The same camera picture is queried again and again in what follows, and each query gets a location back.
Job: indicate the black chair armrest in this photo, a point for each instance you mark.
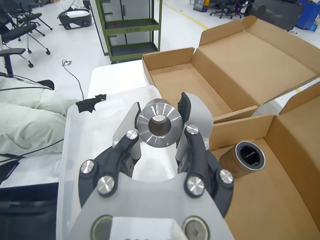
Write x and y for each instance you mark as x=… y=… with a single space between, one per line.
x=11 y=54

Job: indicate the silver metal bush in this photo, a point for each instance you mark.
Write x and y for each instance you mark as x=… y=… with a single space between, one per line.
x=160 y=123

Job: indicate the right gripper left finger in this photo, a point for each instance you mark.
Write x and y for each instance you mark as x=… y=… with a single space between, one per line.
x=125 y=143

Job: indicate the green metal shelf cart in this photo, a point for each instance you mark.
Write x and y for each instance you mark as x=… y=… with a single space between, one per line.
x=130 y=23

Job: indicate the black tape piece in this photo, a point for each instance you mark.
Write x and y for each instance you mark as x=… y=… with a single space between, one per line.
x=88 y=104

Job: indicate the floor socket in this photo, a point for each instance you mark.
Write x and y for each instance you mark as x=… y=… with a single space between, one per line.
x=67 y=63

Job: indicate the black folding chair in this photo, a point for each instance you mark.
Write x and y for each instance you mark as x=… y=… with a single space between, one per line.
x=22 y=13
x=17 y=32

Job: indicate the shallow cardboard box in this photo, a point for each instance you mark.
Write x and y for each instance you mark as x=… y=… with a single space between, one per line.
x=280 y=176
x=237 y=71

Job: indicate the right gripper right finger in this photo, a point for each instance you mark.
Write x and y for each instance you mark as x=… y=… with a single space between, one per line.
x=197 y=141

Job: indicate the brown linear bearing bush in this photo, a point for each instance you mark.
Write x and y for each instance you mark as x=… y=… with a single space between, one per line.
x=240 y=158

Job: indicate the black sofa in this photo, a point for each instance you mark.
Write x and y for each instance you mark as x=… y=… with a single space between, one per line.
x=275 y=11

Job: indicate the clear plastic tray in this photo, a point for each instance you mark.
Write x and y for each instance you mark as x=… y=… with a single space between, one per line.
x=75 y=151

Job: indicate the person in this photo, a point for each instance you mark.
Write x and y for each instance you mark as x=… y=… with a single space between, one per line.
x=27 y=118

